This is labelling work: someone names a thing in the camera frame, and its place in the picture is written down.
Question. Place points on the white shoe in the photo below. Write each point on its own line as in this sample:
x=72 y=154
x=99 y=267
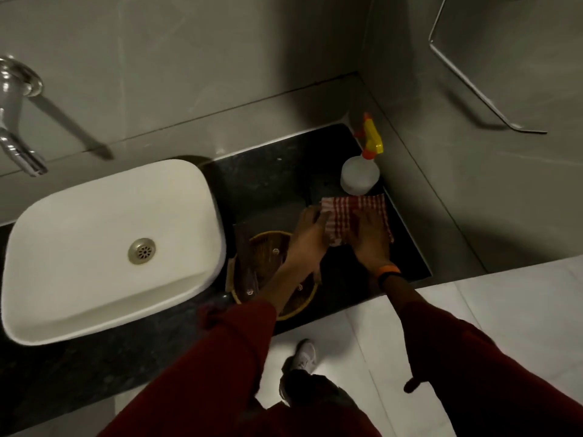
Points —
x=304 y=357

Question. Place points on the person's left fingers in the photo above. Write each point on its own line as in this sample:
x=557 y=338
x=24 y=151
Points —
x=314 y=218

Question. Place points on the person's dark trouser leg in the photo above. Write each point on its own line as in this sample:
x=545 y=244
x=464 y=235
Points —
x=314 y=389

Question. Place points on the person's left hand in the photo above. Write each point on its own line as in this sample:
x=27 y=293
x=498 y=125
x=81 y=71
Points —
x=307 y=248

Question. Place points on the person's right fingers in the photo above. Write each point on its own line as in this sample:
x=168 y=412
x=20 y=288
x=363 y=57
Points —
x=369 y=220

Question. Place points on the white spray bottle yellow trigger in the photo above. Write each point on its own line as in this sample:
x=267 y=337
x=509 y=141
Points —
x=360 y=175

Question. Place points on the chrome towel rail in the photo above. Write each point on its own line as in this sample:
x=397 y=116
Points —
x=469 y=84

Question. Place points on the red checked cloth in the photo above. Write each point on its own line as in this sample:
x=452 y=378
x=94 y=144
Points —
x=341 y=213

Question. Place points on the orange wristband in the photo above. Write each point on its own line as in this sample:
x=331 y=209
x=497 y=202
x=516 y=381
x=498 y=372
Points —
x=388 y=270

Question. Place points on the round wooden tray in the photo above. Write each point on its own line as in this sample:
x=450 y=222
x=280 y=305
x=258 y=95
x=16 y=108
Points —
x=266 y=259

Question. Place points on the person's right forearm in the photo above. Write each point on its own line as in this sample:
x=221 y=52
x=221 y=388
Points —
x=478 y=368

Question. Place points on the chrome wall faucet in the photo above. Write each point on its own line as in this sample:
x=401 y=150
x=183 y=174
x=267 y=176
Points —
x=11 y=109

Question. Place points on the steel basin drain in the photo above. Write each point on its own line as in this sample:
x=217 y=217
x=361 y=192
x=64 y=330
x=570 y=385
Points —
x=142 y=251

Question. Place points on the person's right hand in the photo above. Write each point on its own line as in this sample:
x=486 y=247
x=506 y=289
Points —
x=372 y=245

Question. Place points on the person's left forearm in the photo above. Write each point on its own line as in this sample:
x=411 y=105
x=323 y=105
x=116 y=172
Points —
x=218 y=359

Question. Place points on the white ceramic wash basin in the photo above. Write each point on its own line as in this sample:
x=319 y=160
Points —
x=82 y=250

